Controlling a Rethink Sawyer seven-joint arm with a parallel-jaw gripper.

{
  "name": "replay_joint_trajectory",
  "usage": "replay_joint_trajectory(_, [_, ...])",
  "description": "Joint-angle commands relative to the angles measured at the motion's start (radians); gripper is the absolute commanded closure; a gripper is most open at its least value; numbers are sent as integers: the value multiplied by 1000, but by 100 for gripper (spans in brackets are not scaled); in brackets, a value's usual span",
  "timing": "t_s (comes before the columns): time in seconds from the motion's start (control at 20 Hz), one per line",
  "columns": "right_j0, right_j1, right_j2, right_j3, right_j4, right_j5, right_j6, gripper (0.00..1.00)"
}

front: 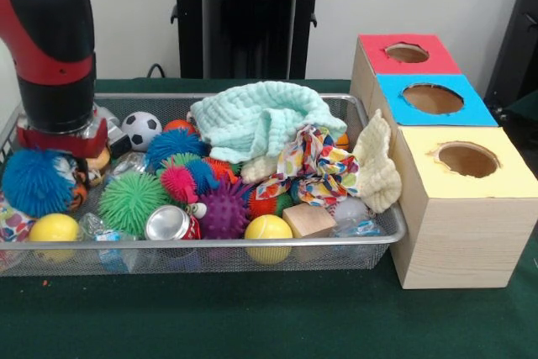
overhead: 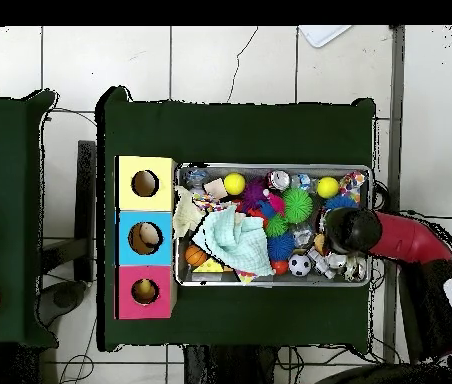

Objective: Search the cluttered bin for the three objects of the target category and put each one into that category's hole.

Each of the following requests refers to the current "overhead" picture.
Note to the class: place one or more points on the wooden box with three holes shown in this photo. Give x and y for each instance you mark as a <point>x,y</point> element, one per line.
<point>146,204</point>

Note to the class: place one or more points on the orange basketball toy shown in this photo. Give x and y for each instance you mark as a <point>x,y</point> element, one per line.
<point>194,256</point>

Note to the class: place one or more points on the yellow ball with seam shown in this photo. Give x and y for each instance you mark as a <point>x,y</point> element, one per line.
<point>234,183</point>

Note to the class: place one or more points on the yellow duck plush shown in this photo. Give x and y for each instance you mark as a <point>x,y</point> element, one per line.
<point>144,286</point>

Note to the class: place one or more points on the wooden block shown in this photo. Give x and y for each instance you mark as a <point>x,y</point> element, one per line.
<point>214,188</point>

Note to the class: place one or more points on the green spiky rubber ball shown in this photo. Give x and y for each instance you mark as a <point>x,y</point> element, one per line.
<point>297,204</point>

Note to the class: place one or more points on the dark green table cloth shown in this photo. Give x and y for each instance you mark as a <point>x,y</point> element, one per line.
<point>2,160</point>
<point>230,132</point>

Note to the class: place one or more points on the silver mesh bin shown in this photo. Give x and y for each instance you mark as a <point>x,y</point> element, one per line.
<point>258,170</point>

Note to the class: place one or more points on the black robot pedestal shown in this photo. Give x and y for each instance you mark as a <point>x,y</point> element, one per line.
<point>230,368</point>

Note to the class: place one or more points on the blue spiky rubber ball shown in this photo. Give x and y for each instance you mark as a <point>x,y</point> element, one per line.
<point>340,203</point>

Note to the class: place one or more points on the black stand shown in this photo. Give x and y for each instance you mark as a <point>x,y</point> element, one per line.
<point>86,208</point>

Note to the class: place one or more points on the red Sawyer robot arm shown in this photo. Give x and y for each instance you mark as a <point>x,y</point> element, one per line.
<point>406,240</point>

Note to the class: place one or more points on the white tray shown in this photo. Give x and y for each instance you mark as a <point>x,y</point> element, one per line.
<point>322,35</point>

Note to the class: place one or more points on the plain yellow ball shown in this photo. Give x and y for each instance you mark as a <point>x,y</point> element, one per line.
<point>327,187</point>

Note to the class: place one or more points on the cream knitted cloth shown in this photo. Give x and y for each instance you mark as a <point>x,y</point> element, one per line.
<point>186,214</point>

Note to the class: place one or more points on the mint green knitted cloth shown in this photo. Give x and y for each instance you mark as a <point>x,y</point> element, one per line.
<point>238,244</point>

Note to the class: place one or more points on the crushed red soda can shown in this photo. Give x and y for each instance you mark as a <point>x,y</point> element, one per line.
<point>278,180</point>

